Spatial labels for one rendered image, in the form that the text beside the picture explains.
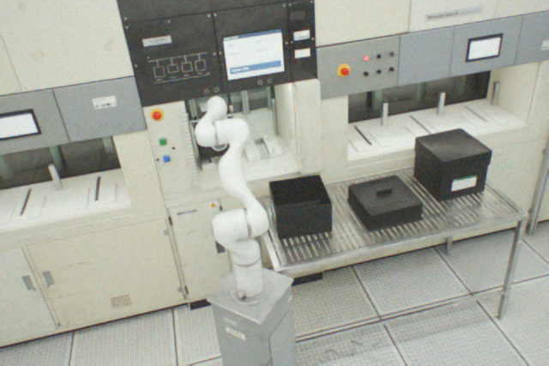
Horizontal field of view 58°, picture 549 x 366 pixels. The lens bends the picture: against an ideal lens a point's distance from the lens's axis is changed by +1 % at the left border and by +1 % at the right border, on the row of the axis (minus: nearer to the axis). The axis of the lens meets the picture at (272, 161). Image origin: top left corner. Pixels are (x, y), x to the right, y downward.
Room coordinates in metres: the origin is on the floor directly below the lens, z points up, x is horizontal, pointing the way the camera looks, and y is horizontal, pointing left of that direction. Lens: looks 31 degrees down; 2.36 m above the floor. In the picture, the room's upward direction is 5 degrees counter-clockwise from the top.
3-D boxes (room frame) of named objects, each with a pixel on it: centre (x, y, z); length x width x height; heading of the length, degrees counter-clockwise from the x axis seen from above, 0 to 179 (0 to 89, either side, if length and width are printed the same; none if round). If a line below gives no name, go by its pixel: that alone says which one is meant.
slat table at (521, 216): (2.09, -0.55, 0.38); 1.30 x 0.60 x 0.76; 101
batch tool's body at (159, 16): (2.70, 0.25, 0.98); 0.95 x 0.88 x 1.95; 11
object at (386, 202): (2.06, -0.56, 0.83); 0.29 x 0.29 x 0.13; 12
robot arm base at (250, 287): (1.58, 0.15, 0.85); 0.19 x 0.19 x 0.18
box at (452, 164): (2.25, -0.96, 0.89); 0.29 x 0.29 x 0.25; 13
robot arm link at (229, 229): (1.58, 0.18, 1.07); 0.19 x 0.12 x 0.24; 101
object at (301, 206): (2.04, -0.12, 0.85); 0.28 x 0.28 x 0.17; 6
